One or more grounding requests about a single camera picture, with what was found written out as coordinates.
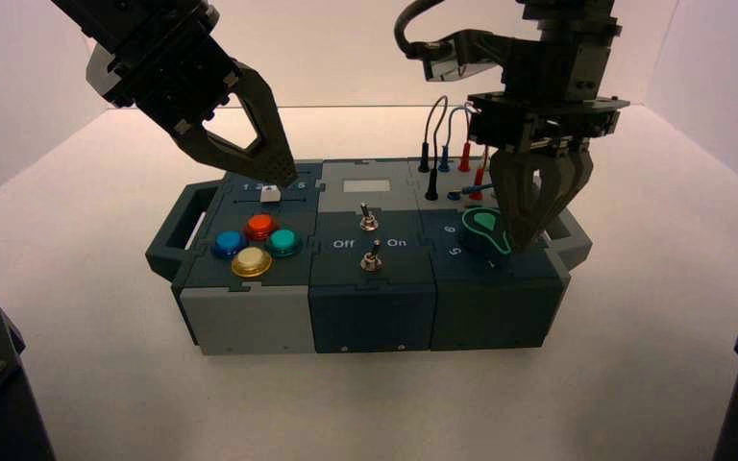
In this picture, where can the metal toggle switch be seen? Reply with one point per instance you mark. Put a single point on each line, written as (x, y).
(371, 259)
(368, 219)

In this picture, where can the teal and grey control box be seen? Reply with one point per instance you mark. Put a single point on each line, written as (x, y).
(369, 312)

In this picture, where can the grey left wrist camera bracket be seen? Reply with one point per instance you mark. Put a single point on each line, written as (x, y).
(98, 70)

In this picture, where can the blue round push button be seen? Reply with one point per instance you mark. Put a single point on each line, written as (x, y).
(228, 243)

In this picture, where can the small grey display screen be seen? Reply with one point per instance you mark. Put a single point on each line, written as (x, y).
(366, 186)

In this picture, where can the yellow round push button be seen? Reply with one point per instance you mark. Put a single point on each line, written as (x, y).
(251, 261)

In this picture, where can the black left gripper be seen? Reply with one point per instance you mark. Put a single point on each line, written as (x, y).
(175, 79)

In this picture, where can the green rotary knob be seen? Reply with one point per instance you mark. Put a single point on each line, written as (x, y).
(482, 226)

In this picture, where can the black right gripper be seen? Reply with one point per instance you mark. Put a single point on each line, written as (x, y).
(547, 108)

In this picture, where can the white slider knob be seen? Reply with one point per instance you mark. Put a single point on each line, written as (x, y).
(270, 193)

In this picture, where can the orange round push button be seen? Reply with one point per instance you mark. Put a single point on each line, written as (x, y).
(260, 226)

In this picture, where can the green round push button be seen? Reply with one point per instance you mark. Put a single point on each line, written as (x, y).
(283, 242)

